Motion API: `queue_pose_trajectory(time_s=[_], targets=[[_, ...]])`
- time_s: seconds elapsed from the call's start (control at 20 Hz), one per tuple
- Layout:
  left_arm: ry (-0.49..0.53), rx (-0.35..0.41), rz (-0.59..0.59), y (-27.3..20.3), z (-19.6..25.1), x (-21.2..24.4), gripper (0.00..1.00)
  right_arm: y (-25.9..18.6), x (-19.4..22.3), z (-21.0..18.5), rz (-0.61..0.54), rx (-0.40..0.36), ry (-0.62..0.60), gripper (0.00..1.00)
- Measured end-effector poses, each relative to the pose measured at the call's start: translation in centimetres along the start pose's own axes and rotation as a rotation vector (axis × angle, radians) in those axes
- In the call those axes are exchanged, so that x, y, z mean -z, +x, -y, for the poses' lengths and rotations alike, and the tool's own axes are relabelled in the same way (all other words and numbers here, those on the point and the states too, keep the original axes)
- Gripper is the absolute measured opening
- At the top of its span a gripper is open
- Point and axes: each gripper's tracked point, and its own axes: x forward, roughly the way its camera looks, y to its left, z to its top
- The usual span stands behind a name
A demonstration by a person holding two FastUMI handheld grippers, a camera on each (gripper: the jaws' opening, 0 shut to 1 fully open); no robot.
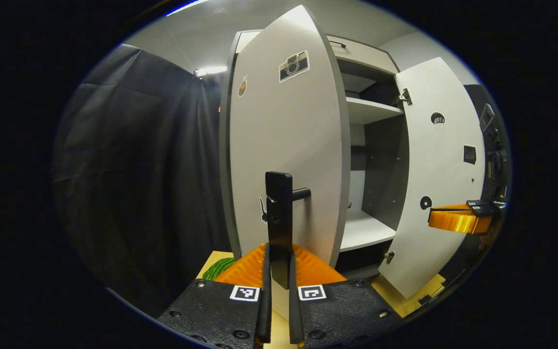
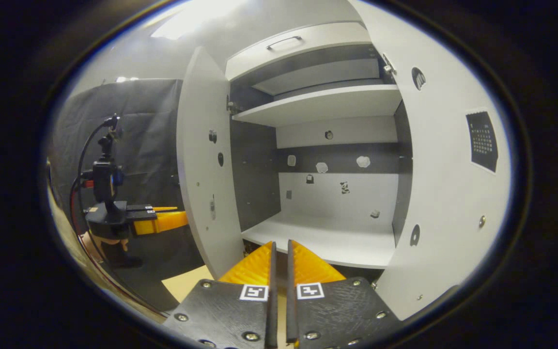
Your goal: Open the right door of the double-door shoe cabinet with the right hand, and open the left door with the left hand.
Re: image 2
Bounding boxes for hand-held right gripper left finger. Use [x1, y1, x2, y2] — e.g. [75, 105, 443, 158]
[163, 241, 279, 349]

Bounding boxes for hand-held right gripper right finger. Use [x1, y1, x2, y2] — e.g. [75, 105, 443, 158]
[286, 239, 402, 349]

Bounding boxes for white cabinet door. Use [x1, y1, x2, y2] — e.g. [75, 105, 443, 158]
[176, 46, 246, 281]
[349, 0, 513, 321]

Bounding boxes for white double-door shoe cabinet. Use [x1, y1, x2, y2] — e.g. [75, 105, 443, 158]
[176, 0, 513, 321]

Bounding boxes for white cabinet shelf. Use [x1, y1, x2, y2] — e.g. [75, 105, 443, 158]
[232, 85, 402, 128]

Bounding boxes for metal right door hinge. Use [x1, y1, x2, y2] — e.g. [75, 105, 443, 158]
[381, 52, 398, 77]

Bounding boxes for white cabinet drawer front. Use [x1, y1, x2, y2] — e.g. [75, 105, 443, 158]
[225, 22, 372, 81]

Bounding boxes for black backdrop cloth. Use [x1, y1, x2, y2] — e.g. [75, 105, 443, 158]
[51, 79, 207, 311]

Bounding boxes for black cable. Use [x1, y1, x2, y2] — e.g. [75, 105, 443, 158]
[68, 119, 115, 253]

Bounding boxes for black metal drawer handle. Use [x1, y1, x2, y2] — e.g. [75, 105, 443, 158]
[265, 35, 303, 51]

